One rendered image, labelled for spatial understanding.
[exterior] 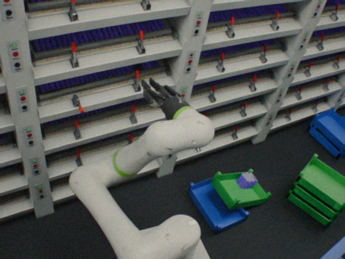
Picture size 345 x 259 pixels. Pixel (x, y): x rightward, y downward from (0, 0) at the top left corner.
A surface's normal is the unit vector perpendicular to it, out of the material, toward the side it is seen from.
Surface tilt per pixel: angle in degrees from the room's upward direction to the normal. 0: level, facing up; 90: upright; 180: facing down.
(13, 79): 90
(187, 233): 9
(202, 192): 0
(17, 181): 17
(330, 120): 0
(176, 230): 1
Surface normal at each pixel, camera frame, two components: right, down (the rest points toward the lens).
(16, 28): 0.47, 0.68
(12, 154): 0.27, -0.46
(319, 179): 0.14, -0.68
